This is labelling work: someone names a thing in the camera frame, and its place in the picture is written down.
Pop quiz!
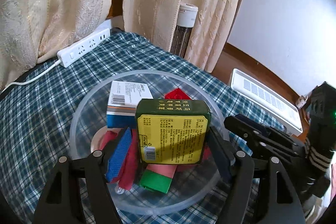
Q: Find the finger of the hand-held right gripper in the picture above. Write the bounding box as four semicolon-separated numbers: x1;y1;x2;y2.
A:
224;116;297;161
235;114;306;153

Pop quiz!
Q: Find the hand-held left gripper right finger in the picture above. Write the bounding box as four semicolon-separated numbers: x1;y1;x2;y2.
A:
207;126;306;224

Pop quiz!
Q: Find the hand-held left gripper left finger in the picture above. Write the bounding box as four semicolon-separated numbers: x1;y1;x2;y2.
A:
33;127;133;224

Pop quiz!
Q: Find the pink building block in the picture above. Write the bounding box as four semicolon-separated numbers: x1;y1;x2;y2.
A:
146;163;176;180

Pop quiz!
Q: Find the green square building block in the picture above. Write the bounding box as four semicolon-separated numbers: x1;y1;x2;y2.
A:
139;170;174;194

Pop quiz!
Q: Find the dark green yellow-label box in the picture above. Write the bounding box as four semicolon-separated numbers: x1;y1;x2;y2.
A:
135;99;212;165

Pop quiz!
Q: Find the clear plastic bowl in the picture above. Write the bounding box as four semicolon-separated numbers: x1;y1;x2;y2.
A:
70;70;237;215

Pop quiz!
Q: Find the blue and white box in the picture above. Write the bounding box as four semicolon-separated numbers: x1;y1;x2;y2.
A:
106;80;154;128

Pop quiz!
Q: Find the red building block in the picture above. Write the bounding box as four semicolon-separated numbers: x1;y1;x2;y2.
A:
164;88;193;101

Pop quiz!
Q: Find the white plug adapter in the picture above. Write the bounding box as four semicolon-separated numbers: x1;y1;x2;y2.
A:
295;94;309;109

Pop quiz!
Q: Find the white floor appliance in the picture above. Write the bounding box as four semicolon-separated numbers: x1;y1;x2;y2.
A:
230;68;303;136

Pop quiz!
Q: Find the blue plaid tablecloth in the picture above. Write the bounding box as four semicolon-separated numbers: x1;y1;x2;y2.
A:
0;28;265;224

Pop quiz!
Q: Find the white tower fan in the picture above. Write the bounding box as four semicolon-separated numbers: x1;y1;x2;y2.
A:
170;3;198;59

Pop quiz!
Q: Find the white power strip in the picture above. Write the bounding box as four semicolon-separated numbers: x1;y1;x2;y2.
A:
57;28;111;68

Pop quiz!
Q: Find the white power cable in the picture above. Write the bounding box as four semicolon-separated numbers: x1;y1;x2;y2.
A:
0;60;62;94

